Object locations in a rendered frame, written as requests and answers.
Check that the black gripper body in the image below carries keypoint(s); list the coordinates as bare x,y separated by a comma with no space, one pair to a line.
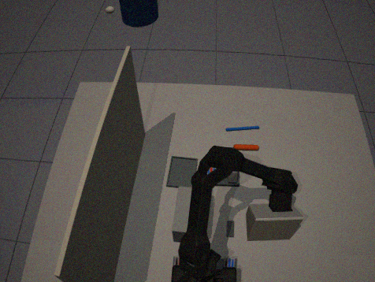
227,274

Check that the orange-handled screwdriver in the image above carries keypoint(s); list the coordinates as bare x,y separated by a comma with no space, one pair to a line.
244,147

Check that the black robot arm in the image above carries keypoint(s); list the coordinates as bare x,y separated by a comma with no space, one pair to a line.
194,245

